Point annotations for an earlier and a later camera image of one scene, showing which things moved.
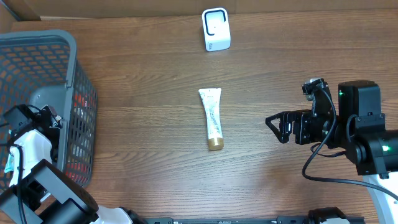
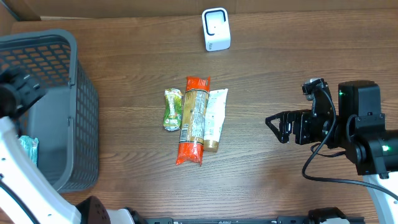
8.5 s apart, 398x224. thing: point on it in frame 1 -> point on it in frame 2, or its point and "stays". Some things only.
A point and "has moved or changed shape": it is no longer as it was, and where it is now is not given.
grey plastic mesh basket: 38,68 stays
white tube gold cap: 211,98 has moved or changed shape
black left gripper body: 60,126 -> 19,94
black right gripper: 300,118 stays
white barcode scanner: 216,26 stays
